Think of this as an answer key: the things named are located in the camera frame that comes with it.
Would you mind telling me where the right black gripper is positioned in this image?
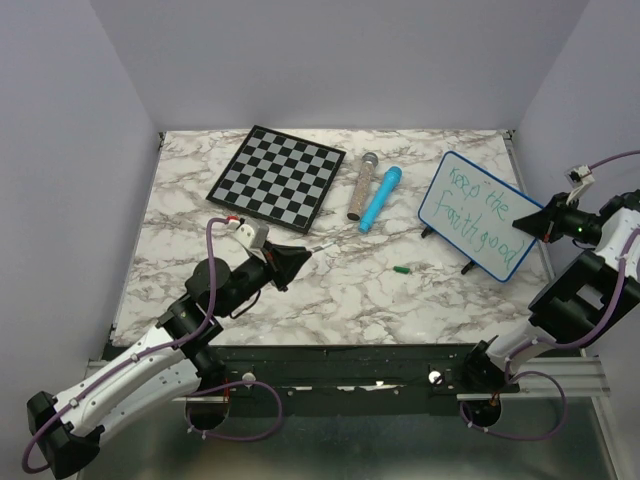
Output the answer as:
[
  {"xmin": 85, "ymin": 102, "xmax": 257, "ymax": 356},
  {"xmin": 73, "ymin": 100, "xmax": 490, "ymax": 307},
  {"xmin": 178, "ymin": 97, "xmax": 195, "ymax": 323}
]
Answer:
[{"xmin": 513, "ymin": 193, "xmax": 603, "ymax": 247}]

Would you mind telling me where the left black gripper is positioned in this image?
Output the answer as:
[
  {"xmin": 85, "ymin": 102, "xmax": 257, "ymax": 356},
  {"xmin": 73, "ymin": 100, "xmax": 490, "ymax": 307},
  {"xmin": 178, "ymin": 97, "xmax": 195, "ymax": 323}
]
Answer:
[{"xmin": 217, "ymin": 240, "xmax": 312, "ymax": 318}]

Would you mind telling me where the green white marker pen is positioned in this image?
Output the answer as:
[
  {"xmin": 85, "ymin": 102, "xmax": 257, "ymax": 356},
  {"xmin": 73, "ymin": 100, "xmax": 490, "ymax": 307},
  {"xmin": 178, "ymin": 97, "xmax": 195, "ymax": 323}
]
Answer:
[{"xmin": 310, "ymin": 241, "xmax": 335, "ymax": 253}]

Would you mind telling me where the blue framed whiteboard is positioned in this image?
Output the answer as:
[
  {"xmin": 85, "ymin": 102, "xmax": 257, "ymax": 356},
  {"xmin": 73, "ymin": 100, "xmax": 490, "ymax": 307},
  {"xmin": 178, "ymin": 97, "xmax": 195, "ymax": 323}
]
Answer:
[{"xmin": 418, "ymin": 151, "xmax": 542, "ymax": 283}]

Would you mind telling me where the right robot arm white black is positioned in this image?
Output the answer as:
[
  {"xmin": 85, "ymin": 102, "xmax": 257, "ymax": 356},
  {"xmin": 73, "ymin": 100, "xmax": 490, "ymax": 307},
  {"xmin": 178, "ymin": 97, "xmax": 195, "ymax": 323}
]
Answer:
[{"xmin": 459, "ymin": 191, "xmax": 639, "ymax": 392}]

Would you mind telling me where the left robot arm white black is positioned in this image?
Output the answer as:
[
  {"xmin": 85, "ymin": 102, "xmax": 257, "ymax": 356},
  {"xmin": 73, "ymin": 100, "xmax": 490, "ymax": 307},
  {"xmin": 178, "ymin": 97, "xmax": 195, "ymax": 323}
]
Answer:
[{"xmin": 27, "ymin": 242, "xmax": 312, "ymax": 479}]

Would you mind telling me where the black grey chessboard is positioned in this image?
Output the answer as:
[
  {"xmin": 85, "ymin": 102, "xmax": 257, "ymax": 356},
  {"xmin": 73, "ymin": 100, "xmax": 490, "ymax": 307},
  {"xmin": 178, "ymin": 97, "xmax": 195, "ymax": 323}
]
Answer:
[{"xmin": 206, "ymin": 125, "xmax": 346, "ymax": 235}]

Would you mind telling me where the glitter tube silver cap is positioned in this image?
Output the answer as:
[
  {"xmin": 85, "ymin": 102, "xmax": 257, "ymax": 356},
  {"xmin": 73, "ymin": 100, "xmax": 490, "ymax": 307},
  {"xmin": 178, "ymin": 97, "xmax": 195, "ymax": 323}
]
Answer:
[{"xmin": 347, "ymin": 152, "xmax": 378, "ymax": 221}]

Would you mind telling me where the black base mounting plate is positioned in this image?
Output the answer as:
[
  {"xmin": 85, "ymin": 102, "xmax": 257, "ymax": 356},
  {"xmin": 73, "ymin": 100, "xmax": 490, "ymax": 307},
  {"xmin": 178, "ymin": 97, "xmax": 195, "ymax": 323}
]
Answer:
[{"xmin": 102, "ymin": 342, "xmax": 524, "ymax": 419}]

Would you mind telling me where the blue toy microphone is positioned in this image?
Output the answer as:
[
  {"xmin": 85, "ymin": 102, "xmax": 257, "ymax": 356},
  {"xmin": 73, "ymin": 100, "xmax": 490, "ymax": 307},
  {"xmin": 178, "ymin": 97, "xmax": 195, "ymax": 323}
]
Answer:
[{"xmin": 358, "ymin": 166, "xmax": 402, "ymax": 234}]

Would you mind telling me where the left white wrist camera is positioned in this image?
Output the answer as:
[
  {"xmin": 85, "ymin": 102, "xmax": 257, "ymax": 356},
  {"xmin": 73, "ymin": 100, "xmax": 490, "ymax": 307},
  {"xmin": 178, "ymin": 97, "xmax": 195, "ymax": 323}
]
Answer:
[{"xmin": 233, "ymin": 218, "xmax": 269, "ymax": 260}]

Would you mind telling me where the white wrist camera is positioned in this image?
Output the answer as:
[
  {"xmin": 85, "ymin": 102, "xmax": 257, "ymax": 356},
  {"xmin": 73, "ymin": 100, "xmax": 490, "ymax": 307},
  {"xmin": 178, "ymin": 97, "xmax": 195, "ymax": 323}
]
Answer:
[
  {"xmin": 233, "ymin": 218, "xmax": 269, "ymax": 260},
  {"xmin": 565, "ymin": 165, "xmax": 595, "ymax": 204}
]

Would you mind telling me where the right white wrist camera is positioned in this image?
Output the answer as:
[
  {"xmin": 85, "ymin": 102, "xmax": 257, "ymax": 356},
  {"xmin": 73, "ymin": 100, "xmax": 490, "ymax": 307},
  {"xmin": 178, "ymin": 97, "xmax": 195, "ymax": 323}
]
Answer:
[{"xmin": 565, "ymin": 165, "xmax": 595, "ymax": 204}]

